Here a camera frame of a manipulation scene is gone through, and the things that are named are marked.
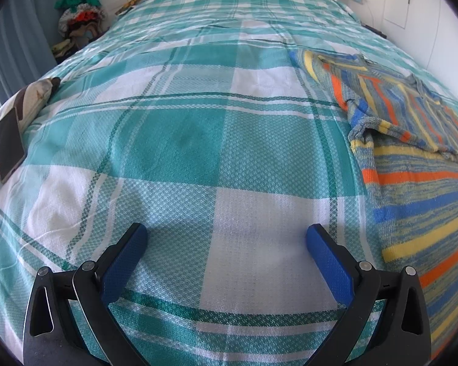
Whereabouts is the teal plaid blanket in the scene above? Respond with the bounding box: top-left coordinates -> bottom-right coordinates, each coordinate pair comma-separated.
0,0 -> 458,366

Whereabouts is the blue curtain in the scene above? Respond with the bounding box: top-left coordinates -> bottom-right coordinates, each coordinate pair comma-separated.
0,0 -> 78,104

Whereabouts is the smartphone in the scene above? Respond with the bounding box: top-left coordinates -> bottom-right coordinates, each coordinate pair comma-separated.
0,106 -> 27,184

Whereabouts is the striped knit sweater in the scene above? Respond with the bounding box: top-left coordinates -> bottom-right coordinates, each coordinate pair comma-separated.
289,49 -> 458,360

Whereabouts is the white wardrobe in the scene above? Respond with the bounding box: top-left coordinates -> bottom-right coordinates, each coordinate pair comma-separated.
382,0 -> 458,100

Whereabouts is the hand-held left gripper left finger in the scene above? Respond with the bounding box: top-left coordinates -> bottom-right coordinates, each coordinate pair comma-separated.
22,223 -> 149,366

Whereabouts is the pile of clothes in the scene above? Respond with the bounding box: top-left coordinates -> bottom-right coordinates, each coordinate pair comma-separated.
51,0 -> 110,62

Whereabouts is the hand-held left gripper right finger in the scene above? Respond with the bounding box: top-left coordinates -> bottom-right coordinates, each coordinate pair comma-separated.
306,224 -> 432,366

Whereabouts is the printed pillow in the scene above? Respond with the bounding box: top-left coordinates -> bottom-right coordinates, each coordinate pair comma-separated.
0,77 -> 62,199

